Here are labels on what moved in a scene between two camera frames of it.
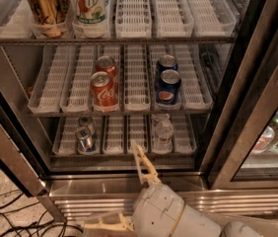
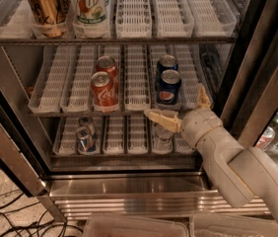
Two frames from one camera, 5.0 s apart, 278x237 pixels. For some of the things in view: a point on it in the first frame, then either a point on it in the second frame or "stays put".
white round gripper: x=159 y=209 -> x=198 y=123
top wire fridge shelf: x=112 y=41 stays put
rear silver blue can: x=87 y=120 stays put
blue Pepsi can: x=169 y=87 stays put
